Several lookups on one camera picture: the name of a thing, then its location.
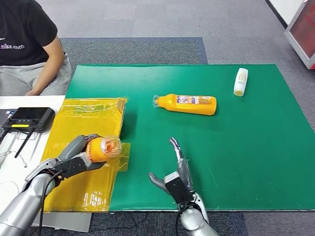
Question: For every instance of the white cabinet with red panel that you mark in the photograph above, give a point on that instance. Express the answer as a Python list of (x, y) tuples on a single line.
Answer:
[(304, 32)]

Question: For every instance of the person's left forearm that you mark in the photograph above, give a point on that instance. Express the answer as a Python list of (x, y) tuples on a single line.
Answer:
[(47, 75)]

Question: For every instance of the white desk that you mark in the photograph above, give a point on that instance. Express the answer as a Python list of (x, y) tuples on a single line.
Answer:
[(12, 169)]

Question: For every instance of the yellow film wrapped flat box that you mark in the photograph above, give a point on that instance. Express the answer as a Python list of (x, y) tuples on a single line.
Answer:
[(86, 120)]

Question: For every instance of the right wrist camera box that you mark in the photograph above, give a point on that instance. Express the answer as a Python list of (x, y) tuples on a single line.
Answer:
[(71, 167)]

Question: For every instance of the green mat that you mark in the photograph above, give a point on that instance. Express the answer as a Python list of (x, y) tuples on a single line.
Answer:
[(245, 146)]

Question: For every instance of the dark laptop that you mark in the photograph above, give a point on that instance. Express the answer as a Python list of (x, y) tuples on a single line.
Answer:
[(4, 116)]

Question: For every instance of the person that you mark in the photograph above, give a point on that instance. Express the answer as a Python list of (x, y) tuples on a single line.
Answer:
[(24, 32)]

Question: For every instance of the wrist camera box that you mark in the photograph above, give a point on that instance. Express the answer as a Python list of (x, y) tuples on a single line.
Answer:
[(177, 189), (71, 167)]

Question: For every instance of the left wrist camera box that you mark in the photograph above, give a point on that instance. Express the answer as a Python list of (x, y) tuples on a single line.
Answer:
[(177, 189)]

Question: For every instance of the black remote controller with antennas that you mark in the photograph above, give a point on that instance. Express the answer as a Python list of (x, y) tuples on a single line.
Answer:
[(30, 116)]

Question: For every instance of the orange bottle with clear cap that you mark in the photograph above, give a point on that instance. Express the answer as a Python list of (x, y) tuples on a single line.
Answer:
[(172, 105), (96, 151)]

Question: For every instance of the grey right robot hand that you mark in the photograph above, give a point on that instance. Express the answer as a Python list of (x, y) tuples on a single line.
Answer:
[(184, 172)]

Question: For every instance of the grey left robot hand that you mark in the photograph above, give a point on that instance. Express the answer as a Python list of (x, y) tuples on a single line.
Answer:
[(73, 148)]

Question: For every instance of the small white bottle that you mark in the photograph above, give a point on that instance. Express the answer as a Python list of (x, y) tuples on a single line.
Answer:
[(240, 81)]

